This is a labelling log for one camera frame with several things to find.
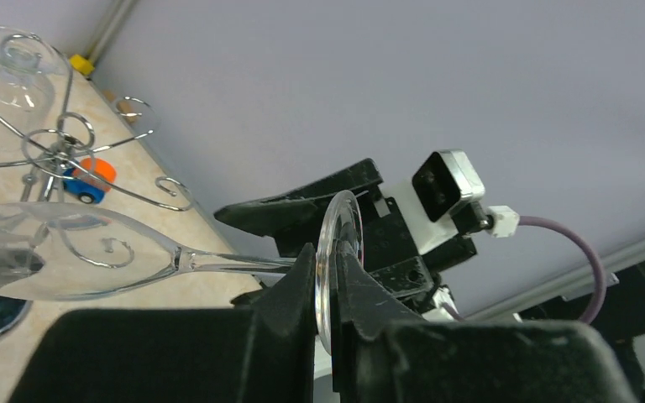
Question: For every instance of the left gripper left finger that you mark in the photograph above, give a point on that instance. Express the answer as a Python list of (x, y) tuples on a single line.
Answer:
[(263, 352)]

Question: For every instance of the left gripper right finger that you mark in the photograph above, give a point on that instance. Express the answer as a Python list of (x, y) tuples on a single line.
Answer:
[(384, 352)]

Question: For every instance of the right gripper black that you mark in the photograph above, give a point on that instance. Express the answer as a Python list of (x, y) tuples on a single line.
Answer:
[(390, 256)]

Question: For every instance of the clear wine glass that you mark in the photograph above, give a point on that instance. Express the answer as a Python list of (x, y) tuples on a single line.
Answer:
[(27, 64), (59, 251)]

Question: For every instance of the small wooden block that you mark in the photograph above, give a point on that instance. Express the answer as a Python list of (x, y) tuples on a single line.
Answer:
[(121, 106)]

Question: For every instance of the blue and orange toy car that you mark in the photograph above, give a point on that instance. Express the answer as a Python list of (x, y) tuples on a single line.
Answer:
[(88, 185)]

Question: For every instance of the yellow corner clip right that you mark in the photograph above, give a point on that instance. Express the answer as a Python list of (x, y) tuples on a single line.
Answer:
[(82, 65)]

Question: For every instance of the aluminium corner profile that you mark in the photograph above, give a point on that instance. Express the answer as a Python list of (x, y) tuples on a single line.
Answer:
[(107, 28)]

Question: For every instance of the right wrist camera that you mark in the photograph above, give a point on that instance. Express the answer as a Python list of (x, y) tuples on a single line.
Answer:
[(442, 200)]

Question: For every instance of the chrome wire wine glass rack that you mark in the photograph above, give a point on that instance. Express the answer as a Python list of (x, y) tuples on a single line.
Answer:
[(53, 162)]

